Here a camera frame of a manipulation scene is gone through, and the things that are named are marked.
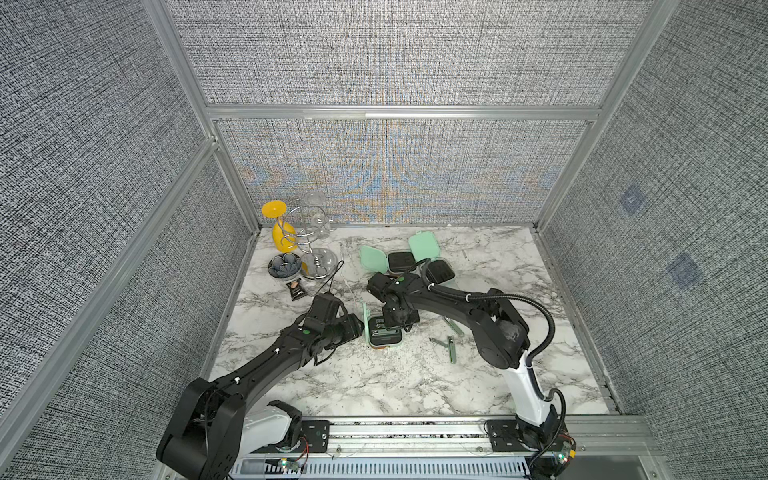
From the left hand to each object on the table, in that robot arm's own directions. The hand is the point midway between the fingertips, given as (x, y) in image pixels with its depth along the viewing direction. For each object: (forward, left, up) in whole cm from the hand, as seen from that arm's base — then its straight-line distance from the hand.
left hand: (363, 326), depth 86 cm
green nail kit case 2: (+33, -23, -4) cm, 40 cm away
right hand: (+5, -10, -5) cm, 12 cm away
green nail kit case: (+28, -11, -7) cm, 31 cm away
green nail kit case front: (-1, -4, -5) cm, 6 cm away
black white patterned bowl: (+27, +28, -5) cm, 39 cm away
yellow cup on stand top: (+31, +26, +18) cm, 44 cm away
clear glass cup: (+35, +14, +14) cm, 40 cm away
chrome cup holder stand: (+31, +18, +11) cm, 37 cm away
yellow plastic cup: (+30, +26, +7) cm, 40 cm away
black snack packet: (+17, +23, -5) cm, 29 cm away
